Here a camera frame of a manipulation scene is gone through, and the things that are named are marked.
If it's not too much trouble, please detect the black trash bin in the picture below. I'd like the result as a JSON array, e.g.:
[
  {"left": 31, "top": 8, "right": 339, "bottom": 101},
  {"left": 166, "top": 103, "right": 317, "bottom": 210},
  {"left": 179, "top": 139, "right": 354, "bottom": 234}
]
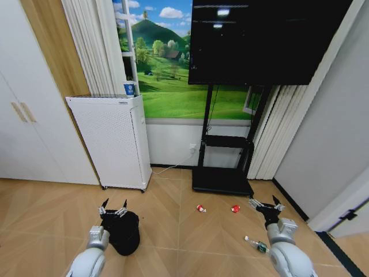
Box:
[{"left": 100, "top": 211, "right": 141, "bottom": 257}]

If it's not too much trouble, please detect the clear plastic bottle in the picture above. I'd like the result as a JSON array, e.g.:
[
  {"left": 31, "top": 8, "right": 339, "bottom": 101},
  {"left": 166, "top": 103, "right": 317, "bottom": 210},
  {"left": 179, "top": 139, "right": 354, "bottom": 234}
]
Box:
[{"left": 244, "top": 235, "right": 270, "bottom": 254}]

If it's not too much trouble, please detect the black television stand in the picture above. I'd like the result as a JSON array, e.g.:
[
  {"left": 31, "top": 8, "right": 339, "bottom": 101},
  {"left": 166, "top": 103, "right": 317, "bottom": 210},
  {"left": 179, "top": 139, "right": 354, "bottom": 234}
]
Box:
[{"left": 191, "top": 84, "right": 272, "bottom": 197}]

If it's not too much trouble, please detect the white air purifier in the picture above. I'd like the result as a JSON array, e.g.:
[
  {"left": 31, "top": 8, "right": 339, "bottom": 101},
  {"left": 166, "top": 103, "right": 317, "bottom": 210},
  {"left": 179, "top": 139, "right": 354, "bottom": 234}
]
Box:
[{"left": 65, "top": 94, "right": 153, "bottom": 194}]

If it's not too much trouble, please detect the white door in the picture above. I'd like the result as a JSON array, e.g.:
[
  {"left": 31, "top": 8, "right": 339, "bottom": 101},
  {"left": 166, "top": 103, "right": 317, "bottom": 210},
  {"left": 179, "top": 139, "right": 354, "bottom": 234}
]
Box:
[{"left": 306, "top": 161, "right": 369, "bottom": 239}]

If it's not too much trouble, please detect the white pleated curtain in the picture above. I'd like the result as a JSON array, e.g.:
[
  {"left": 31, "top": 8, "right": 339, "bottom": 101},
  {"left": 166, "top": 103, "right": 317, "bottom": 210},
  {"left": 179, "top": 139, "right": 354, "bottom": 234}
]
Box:
[
  {"left": 61, "top": 0, "right": 125, "bottom": 98},
  {"left": 247, "top": 84, "right": 308, "bottom": 181}
]

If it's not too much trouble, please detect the white wardrobe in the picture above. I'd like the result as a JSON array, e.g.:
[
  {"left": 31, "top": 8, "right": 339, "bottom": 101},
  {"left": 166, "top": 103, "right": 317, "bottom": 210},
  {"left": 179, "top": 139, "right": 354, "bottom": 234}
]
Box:
[{"left": 0, "top": 0, "right": 100, "bottom": 186}]

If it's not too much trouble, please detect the blue white paper cup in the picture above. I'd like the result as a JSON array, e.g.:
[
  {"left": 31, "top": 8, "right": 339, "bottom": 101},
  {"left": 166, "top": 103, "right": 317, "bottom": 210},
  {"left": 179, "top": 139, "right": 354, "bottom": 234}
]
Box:
[{"left": 122, "top": 80, "right": 137, "bottom": 98}]

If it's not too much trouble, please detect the green landscape poster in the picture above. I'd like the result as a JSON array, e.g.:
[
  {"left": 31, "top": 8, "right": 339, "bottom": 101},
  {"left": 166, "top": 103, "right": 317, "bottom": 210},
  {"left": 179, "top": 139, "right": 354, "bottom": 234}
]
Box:
[{"left": 112, "top": 0, "right": 255, "bottom": 120}]

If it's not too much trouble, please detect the black television screen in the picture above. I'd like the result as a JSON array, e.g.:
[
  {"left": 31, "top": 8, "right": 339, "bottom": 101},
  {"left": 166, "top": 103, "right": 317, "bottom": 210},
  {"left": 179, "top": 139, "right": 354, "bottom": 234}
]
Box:
[{"left": 187, "top": 0, "right": 354, "bottom": 86}]

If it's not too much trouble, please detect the white power cable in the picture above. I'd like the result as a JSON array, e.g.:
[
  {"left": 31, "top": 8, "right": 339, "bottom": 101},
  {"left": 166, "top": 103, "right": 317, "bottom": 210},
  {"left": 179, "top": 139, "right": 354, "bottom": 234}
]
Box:
[{"left": 151, "top": 151, "right": 194, "bottom": 175}]

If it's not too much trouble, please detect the black door handle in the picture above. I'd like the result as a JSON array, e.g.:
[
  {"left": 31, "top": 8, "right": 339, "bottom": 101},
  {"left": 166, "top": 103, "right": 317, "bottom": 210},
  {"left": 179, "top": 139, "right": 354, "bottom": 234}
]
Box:
[{"left": 339, "top": 208, "right": 359, "bottom": 222}]

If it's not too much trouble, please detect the black television cable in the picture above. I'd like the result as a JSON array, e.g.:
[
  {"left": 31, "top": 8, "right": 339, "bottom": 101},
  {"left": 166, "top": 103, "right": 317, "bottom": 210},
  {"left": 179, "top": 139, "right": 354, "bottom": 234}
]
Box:
[{"left": 205, "top": 84, "right": 220, "bottom": 137}]

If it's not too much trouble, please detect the beige wardrobe handle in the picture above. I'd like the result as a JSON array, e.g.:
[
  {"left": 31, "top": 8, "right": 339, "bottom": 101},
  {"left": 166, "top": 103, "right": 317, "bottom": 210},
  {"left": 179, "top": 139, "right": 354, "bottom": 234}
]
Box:
[
  {"left": 19, "top": 101, "right": 37, "bottom": 124},
  {"left": 10, "top": 101, "right": 28, "bottom": 123}
]

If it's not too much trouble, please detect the white window frame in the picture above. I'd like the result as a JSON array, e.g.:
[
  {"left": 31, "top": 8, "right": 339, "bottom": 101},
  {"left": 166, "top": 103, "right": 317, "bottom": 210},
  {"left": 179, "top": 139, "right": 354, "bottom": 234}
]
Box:
[{"left": 114, "top": 0, "right": 141, "bottom": 96}]

